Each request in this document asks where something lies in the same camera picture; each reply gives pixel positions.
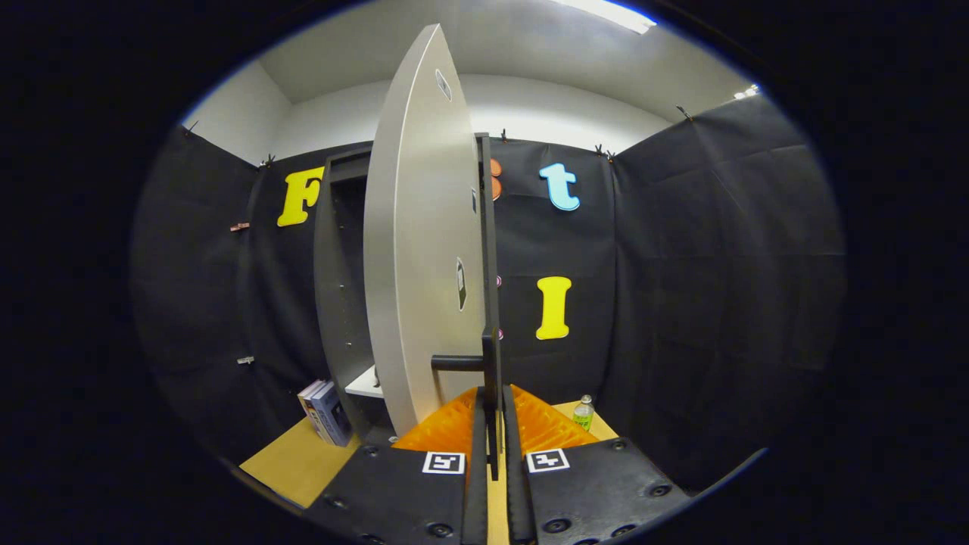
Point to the white book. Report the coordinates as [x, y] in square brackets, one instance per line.
[310, 409]

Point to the dark grey shoe cabinet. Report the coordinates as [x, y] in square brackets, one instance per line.
[341, 303]

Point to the blue book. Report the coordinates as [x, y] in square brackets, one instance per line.
[333, 412]

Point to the small ceiling light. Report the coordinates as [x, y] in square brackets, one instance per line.
[746, 92]

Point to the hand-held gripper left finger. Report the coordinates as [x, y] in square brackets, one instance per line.
[477, 484]

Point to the long ceiling light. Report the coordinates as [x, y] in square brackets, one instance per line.
[613, 15]

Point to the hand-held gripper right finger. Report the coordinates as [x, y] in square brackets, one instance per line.
[516, 484]

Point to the small green label bottle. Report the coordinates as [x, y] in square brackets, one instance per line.
[584, 415]

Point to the black backdrop cloth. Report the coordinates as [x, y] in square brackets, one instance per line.
[719, 303]

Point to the beige shoe cabinet door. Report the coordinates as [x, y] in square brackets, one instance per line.
[424, 227]

